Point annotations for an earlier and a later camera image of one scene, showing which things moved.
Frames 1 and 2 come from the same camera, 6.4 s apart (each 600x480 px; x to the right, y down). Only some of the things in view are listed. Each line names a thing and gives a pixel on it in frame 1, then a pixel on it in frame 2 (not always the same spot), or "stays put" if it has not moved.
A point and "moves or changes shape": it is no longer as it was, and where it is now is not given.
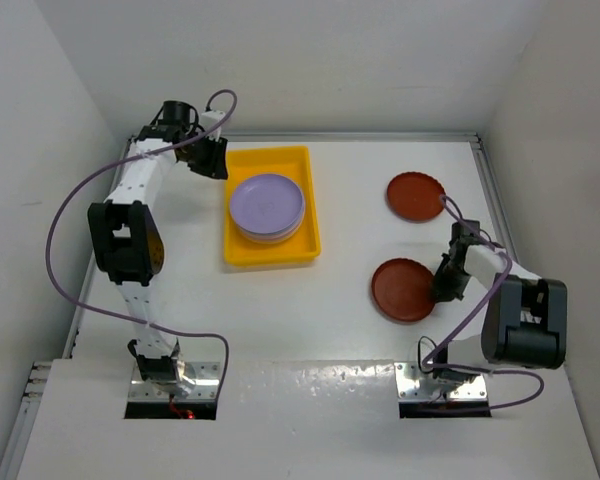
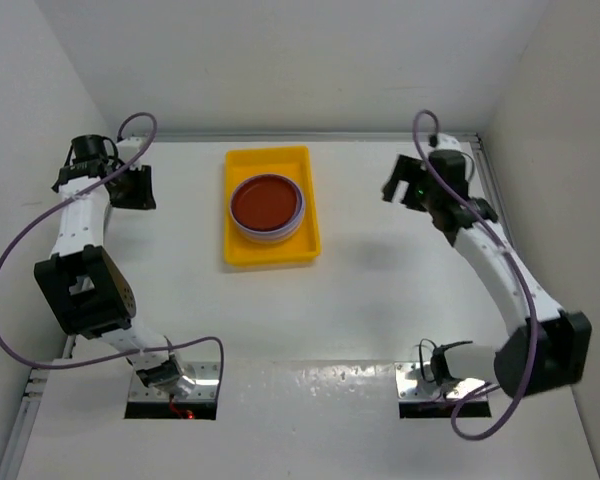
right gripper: (442, 292) -> (407, 170)
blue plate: (267, 236) stays put
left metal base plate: (205, 374) stays put
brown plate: (415, 197) moves or changes shape
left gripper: (214, 166) -> (142, 196)
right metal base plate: (416, 384) stays put
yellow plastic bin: (293, 162) stays put
